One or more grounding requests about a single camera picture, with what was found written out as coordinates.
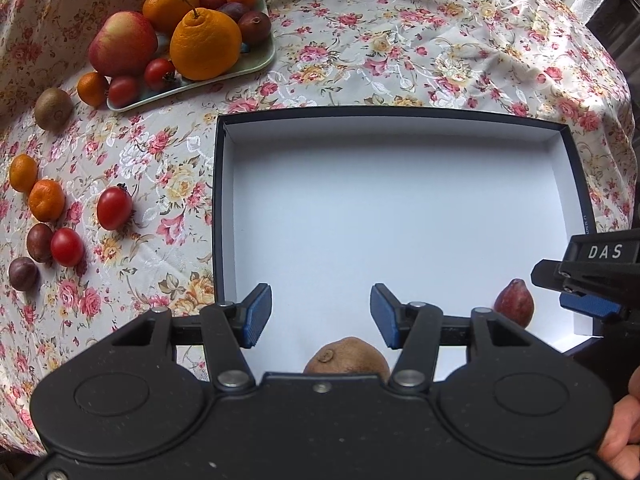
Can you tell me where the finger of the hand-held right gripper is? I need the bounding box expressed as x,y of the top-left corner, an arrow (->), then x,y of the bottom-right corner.
531,259 -> 629,320

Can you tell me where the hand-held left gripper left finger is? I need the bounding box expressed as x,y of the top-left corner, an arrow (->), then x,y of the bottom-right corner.
111,282 -> 273,394

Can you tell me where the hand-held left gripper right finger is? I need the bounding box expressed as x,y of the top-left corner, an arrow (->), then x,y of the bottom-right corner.
370,282 -> 532,395

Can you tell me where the brown kiwi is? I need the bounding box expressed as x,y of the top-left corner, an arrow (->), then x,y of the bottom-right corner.
34,87 -> 74,132
302,336 -> 391,376

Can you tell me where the pointed red plum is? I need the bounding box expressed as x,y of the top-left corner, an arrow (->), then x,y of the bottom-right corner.
493,278 -> 536,330

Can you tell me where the white box with dark rim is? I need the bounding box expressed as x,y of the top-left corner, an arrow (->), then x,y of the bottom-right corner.
211,106 -> 598,375

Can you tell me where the oval red cherry tomato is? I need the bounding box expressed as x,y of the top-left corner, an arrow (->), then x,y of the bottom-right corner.
96,183 -> 134,231

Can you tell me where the dark purple passion fruit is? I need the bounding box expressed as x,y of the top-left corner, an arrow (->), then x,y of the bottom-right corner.
8,257 -> 40,292
26,223 -> 55,264
237,11 -> 272,45

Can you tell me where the dimpled mandarin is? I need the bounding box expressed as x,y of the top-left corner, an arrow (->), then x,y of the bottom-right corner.
28,179 -> 66,223

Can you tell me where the person's right hand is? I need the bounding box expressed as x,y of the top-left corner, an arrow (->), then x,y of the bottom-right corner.
613,394 -> 640,467

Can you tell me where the dark furniture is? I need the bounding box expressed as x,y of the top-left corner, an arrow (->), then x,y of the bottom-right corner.
586,0 -> 640,111

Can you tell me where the floral tablecloth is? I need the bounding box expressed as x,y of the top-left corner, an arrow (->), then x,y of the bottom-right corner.
0,0 -> 637,457

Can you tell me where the pale green plate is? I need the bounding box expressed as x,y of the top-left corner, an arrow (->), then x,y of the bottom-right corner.
106,0 -> 277,112

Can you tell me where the large knobbed orange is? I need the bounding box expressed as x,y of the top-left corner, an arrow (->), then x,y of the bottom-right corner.
169,0 -> 243,82

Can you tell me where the red apple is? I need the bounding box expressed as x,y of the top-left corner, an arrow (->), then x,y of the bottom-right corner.
88,11 -> 159,77

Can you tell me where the purple plum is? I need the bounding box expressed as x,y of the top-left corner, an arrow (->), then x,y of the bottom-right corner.
217,2 -> 251,22

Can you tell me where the large round orange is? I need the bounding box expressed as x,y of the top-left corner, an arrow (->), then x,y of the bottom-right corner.
142,0 -> 201,36

